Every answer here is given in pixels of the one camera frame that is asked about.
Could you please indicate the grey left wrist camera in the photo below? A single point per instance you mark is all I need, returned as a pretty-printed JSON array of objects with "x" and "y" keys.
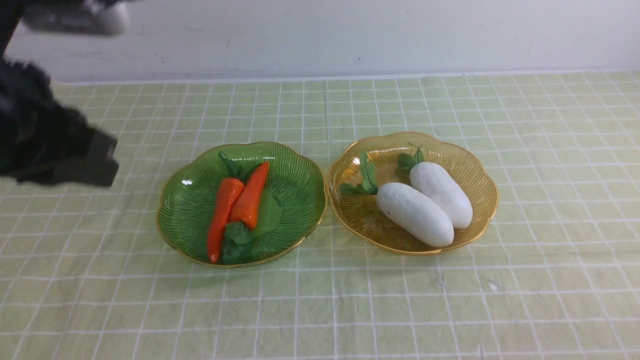
[{"x": 108, "y": 18}]

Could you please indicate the green checked tablecloth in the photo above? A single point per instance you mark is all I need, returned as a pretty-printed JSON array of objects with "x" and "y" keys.
[{"x": 85, "y": 275}]

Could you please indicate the amber ribbed plastic plate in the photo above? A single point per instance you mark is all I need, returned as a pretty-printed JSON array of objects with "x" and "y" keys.
[{"x": 464, "y": 167}]

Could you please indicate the white toy radish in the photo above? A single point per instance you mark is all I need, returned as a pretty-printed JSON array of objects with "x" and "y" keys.
[
  {"x": 433, "y": 181},
  {"x": 393, "y": 211}
]

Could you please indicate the orange toy carrot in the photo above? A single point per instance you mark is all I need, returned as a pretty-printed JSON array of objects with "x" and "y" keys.
[
  {"x": 244, "y": 216},
  {"x": 226, "y": 197}
]

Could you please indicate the green ribbed plastic plate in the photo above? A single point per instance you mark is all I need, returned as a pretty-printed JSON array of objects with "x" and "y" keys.
[{"x": 292, "y": 205}]

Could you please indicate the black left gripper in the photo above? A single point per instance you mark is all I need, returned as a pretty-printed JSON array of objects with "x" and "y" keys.
[{"x": 44, "y": 141}]

